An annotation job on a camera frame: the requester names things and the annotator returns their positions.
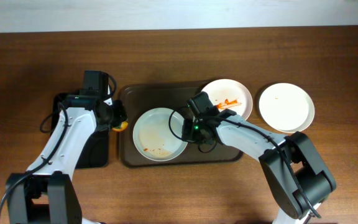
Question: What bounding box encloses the green and orange sponge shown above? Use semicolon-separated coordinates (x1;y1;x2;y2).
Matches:
112;121;128;132

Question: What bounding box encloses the pale blue plate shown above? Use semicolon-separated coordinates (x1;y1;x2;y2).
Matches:
132;108;188;162

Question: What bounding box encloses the white plate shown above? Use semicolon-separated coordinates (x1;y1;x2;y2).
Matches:
202;79;253;119
258;83;315;133

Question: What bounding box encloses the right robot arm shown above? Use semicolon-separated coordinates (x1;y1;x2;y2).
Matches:
181;91;336;223

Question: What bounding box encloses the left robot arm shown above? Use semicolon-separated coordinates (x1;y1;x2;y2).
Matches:
0;70;127;223

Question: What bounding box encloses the brown plastic serving tray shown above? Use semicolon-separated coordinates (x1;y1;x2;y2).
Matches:
118;81;243;168

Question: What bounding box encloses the black rectangular tray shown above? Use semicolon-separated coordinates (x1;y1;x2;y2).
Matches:
50;91;111;170

